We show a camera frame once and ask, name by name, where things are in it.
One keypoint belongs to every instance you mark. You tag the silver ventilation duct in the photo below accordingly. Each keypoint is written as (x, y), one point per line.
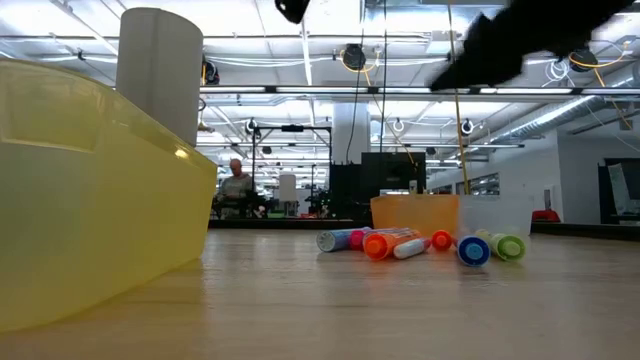
(550, 117)

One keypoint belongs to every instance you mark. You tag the long ceiling light bar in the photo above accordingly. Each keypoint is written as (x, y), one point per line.
(320, 90)

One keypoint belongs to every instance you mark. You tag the blue highlighter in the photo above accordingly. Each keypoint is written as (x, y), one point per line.
(473, 251)

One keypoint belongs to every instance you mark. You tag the green highlighter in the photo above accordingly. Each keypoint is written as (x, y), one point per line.
(510, 247)

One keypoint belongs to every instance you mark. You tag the black monitor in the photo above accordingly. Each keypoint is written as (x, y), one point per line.
(392, 172)

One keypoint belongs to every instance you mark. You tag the black display panel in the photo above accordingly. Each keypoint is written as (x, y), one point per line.
(620, 190)

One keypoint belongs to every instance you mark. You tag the clear plastic bin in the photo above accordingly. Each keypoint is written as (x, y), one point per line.
(495, 212)

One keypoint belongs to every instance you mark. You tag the black cabinet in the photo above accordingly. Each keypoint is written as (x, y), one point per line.
(347, 195)

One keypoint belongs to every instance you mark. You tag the white paper sign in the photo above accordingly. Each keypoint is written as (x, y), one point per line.
(287, 187)

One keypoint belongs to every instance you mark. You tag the orange plastic bin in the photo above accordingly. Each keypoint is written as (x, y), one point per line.
(415, 212)

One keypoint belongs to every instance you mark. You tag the slim white pillar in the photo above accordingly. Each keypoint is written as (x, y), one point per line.
(350, 130)

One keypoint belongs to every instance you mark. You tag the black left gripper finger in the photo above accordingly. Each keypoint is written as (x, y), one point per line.
(292, 9)

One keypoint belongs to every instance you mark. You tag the black metal frame rig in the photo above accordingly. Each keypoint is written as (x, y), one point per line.
(292, 128)

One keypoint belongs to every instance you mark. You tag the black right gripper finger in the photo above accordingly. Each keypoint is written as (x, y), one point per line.
(485, 60)

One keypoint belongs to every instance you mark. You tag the red cushion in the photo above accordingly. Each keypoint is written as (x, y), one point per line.
(545, 216)

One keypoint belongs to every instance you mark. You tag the pink highlighter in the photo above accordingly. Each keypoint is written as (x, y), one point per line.
(357, 240)

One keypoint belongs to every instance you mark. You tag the yellow translucent plastic bin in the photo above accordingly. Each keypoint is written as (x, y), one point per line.
(100, 200)

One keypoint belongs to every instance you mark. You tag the person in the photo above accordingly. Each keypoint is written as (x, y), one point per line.
(235, 185)

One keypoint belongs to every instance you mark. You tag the orange highlighter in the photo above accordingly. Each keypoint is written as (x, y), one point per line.
(442, 240)
(377, 246)

